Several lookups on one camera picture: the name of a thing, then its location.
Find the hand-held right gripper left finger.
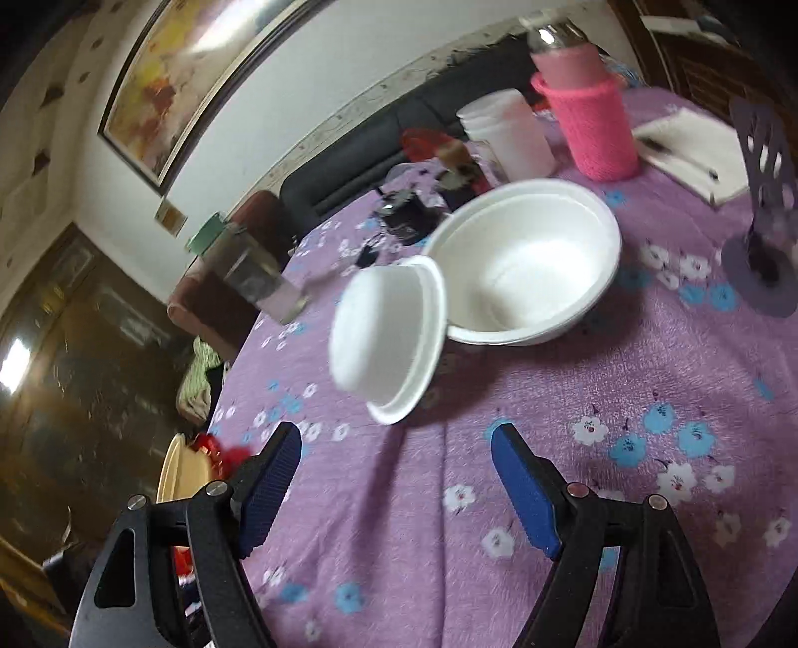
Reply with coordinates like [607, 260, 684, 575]
[70, 421, 303, 648]

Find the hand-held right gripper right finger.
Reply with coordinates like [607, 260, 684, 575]
[490, 421, 724, 648]

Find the tan plastic bowl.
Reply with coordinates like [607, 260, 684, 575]
[155, 433, 216, 507]

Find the small white paper bowl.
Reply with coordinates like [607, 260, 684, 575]
[328, 255, 448, 426]

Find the red paper plate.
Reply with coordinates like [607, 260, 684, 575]
[190, 433, 255, 478]

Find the green striped cloth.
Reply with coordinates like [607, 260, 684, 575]
[176, 336, 225, 426]

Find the brown chair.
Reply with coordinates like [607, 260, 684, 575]
[229, 190, 295, 258]
[167, 268, 258, 363]

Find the dark glass cabinet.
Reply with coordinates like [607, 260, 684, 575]
[0, 224, 209, 562]

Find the clear bottle with green lid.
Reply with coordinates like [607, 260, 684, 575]
[187, 212, 309, 325]

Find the purple phone stand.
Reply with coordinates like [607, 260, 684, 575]
[722, 95, 798, 319]

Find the brown figurine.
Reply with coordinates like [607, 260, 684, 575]
[436, 140, 493, 205]

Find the dark sofa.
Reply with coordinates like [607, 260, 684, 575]
[280, 31, 543, 233]

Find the white plastic jar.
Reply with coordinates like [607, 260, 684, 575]
[456, 88, 557, 181]

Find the black pen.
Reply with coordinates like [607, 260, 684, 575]
[642, 137, 721, 181]

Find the pink flask with knitted sleeve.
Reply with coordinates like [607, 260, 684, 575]
[519, 9, 640, 183]

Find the white notebook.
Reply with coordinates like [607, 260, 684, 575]
[632, 107, 752, 206]

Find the framed painting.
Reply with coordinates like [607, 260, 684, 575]
[96, 0, 325, 193]

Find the wooden glass cabinet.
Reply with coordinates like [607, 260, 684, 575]
[623, 0, 798, 135]

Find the small wall card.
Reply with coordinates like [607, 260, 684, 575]
[155, 198, 188, 236]

